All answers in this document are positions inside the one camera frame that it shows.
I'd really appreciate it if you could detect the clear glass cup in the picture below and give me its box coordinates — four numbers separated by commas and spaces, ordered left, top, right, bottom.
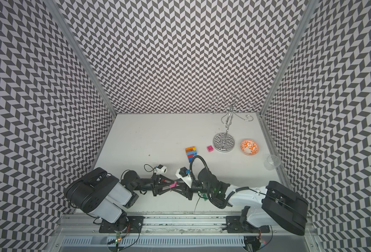
264, 154, 282, 171

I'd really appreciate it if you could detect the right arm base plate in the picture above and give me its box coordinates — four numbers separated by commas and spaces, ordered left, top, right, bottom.
222, 216, 271, 234

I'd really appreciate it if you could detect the orange patterned small plate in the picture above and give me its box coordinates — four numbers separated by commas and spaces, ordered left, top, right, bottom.
240, 139, 260, 156

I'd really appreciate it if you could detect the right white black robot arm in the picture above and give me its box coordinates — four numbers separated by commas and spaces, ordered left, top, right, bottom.
176, 155, 309, 236

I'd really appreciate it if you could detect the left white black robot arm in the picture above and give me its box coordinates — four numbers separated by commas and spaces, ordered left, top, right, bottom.
64, 168, 179, 224

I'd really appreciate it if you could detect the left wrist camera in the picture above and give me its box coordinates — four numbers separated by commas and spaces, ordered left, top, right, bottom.
154, 165, 167, 175

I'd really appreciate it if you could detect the pink lego brick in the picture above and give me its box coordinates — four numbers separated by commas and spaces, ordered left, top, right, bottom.
170, 181, 177, 189

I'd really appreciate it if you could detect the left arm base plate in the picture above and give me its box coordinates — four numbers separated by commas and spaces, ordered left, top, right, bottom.
98, 216, 145, 234

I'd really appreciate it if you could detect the aluminium front rail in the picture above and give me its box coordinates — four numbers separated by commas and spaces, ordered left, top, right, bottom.
56, 214, 318, 236

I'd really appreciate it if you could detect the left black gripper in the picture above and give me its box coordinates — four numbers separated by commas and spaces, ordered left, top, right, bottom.
133, 173, 176, 197

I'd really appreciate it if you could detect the silver metal jewelry stand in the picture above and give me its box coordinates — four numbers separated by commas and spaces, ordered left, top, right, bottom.
208, 95, 254, 153

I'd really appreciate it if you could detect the light blue lego plate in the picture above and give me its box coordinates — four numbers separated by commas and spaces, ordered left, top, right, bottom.
187, 151, 197, 156

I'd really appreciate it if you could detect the white ribbed cable duct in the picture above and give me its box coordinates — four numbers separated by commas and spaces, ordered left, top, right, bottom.
61, 236, 245, 248

